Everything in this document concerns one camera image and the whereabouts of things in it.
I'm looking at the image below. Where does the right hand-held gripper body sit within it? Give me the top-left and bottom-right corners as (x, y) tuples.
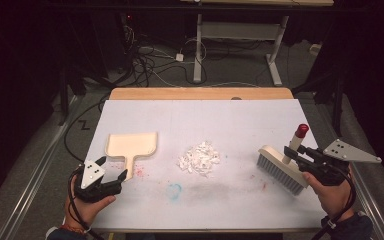
(301, 139), (383, 187)

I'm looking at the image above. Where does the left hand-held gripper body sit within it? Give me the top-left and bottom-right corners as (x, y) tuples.
(74, 160), (123, 203)

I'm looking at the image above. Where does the cream brush with grey bristles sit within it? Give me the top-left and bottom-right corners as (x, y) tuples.
(257, 123), (310, 196)

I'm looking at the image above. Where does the cream dustpan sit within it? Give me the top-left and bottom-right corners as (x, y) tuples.
(104, 131), (159, 182)

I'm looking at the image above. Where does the pile of white paper scraps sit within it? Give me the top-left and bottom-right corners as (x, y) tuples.
(177, 141), (222, 178)

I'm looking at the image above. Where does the person's left hand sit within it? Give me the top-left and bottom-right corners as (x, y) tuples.
(64, 178), (117, 231)

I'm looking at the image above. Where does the person's right hand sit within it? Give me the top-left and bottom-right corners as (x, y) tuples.
(302, 174), (356, 219)

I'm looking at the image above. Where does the white table mat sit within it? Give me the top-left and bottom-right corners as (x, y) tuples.
(86, 99), (328, 231)

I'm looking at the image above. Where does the wooden table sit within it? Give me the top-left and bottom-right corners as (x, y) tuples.
(93, 87), (328, 234)

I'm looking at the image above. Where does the beige box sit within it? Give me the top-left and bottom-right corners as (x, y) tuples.
(309, 43), (323, 57)

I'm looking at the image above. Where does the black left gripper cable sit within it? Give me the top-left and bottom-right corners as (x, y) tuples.
(67, 165), (96, 240)

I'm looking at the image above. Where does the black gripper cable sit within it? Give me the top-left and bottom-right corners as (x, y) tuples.
(313, 168), (358, 240)
(67, 165), (96, 240)

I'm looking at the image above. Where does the black floor cable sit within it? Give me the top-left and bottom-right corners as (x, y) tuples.
(63, 94), (112, 164)

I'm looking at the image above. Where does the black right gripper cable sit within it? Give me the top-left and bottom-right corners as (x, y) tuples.
(313, 168), (358, 240)

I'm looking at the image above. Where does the metal floor rail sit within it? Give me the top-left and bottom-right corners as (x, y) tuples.
(1, 95), (83, 240)
(348, 163), (384, 240)

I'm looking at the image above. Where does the tangle of black cables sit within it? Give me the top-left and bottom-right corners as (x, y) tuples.
(123, 24), (208, 88)

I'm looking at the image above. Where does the white desk frame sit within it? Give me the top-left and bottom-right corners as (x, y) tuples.
(179, 0), (335, 87)

